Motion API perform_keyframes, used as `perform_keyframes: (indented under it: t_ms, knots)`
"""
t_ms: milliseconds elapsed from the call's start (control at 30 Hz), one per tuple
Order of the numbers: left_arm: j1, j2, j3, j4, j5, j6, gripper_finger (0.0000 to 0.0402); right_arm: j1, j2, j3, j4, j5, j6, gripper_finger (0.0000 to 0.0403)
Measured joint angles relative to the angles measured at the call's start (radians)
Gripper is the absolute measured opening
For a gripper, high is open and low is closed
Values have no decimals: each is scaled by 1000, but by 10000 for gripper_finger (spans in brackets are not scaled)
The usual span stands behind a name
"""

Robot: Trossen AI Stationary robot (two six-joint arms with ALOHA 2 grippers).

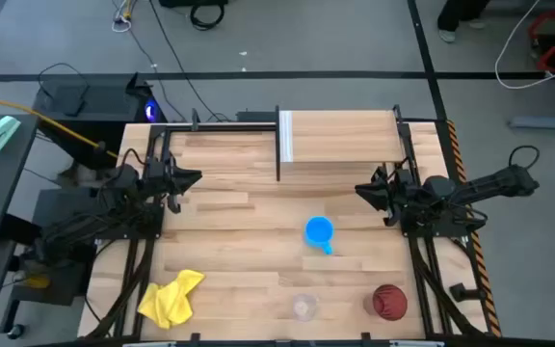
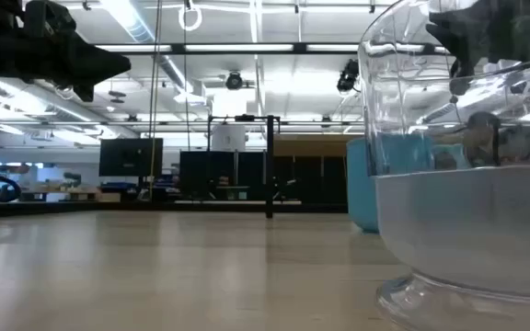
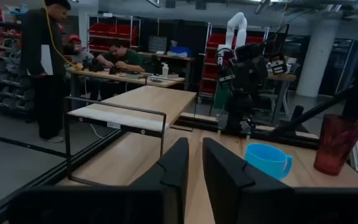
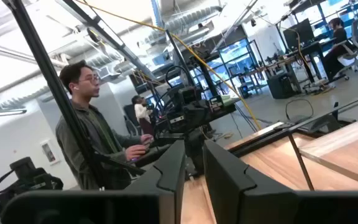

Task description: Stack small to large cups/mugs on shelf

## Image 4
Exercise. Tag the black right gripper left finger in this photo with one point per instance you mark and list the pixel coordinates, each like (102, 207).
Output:
(169, 168)

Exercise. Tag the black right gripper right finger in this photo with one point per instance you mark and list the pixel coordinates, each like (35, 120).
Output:
(235, 193)

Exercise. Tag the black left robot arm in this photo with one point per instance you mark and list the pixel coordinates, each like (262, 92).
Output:
(191, 112)

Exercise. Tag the wooden shelf with black legs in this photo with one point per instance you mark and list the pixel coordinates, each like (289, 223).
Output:
(346, 149)

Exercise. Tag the person's hand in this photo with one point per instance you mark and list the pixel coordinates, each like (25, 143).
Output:
(147, 139)
(135, 152)

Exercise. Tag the person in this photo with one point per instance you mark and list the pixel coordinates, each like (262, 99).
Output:
(104, 133)
(339, 37)
(141, 113)

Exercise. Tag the black box on floor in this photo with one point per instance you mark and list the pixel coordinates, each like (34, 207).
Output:
(283, 87)

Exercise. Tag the person's eyeglasses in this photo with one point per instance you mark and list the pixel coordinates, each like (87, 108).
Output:
(93, 79)

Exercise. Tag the black overhead light bar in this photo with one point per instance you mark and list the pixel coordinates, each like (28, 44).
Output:
(104, 34)

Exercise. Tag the black office desk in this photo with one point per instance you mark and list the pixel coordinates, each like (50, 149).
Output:
(315, 46)

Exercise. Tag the black computer monitor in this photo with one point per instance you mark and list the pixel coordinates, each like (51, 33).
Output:
(298, 34)

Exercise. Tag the white office chair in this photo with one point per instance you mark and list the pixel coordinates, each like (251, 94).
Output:
(357, 37)

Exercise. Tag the white framed wall sign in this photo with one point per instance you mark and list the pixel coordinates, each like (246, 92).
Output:
(49, 152)

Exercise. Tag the black metal rig frame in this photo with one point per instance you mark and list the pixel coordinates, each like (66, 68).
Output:
(40, 59)

